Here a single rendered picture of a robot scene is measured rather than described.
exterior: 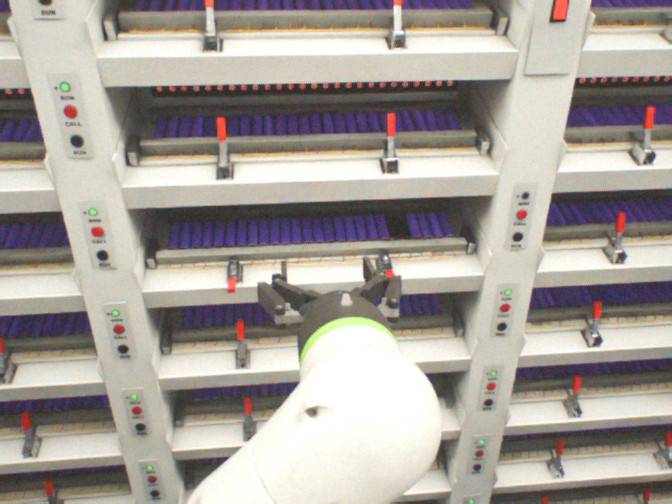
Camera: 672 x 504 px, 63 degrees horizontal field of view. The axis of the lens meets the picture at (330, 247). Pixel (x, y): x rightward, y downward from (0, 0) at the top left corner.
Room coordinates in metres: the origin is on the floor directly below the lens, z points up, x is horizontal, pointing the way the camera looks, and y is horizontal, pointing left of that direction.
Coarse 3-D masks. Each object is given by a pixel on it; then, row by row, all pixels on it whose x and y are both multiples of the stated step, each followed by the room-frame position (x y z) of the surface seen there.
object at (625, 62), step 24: (600, 0) 0.98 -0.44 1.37; (624, 0) 0.99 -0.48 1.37; (648, 0) 0.99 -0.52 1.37; (600, 24) 0.93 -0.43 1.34; (624, 24) 0.94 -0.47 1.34; (648, 24) 0.93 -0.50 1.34; (600, 48) 0.86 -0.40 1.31; (624, 48) 0.86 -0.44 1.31; (648, 48) 0.87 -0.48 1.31; (576, 72) 0.87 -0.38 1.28; (600, 72) 0.87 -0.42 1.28; (624, 72) 0.88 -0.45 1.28; (648, 72) 0.88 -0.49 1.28
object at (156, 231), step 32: (160, 224) 0.95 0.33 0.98; (480, 256) 0.87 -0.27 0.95; (160, 288) 0.80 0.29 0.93; (192, 288) 0.80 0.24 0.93; (224, 288) 0.80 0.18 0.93; (256, 288) 0.81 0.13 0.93; (320, 288) 0.82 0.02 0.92; (352, 288) 0.83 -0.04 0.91; (416, 288) 0.84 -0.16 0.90; (448, 288) 0.85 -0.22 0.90
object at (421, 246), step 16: (400, 240) 0.89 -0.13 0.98; (416, 240) 0.89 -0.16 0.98; (432, 240) 0.90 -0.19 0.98; (448, 240) 0.90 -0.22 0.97; (464, 240) 0.90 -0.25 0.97; (160, 256) 0.84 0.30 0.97; (176, 256) 0.84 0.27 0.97; (192, 256) 0.84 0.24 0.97; (208, 256) 0.85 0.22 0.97; (224, 256) 0.85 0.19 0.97; (240, 256) 0.85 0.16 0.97; (256, 256) 0.86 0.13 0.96; (272, 256) 0.86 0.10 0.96; (288, 256) 0.86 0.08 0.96; (304, 256) 0.87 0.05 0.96; (320, 256) 0.87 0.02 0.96; (432, 256) 0.87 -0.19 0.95; (448, 256) 0.88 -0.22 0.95
